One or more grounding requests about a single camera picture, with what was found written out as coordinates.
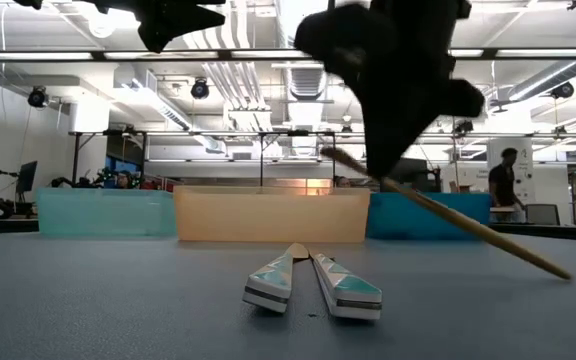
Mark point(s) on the blue-grey table mat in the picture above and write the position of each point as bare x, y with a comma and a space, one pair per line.
168, 330

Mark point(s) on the person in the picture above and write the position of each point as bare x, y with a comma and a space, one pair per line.
343, 181
503, 182
124, 179

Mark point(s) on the blue plastic bin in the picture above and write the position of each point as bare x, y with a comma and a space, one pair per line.
418, 225

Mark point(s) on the white pillar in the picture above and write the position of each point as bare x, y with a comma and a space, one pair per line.
528, 165

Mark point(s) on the silver ventilation duct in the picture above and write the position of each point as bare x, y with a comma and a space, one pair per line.
298, 100
543, 82

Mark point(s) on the white ceiling pipe rack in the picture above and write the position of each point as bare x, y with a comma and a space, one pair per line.
238, 75

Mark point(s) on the large black monitor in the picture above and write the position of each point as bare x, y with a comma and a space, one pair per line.
425, 172

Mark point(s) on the grey office chair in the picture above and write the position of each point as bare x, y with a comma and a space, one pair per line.
543, 215

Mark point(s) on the black ceiling spotlight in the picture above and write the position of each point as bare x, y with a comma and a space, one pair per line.
200, 90
463, 127
563, 91
38, 97

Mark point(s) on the thin metal pole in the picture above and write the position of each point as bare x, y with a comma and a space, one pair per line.
455, 150

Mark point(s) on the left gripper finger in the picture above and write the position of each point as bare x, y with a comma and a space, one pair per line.
168, 20

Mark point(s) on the black background table frame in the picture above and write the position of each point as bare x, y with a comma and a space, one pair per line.
261, 165

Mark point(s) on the teal translucent plastic bin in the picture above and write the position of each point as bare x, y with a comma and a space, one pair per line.
108, 212

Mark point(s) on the small bench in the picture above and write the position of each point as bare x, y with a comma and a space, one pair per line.
503, 215

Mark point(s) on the small black monitor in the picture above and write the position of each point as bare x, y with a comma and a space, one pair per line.
27, 176

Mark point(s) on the black rig crossbar with lights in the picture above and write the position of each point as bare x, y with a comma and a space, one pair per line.
224, 55

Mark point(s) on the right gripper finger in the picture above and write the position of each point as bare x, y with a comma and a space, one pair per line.
410, 135
378, 145

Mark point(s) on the cardboard box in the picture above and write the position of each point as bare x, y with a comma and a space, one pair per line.
463, 188

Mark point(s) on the orange translucent plastic bin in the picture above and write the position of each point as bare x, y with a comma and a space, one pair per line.
273, 215

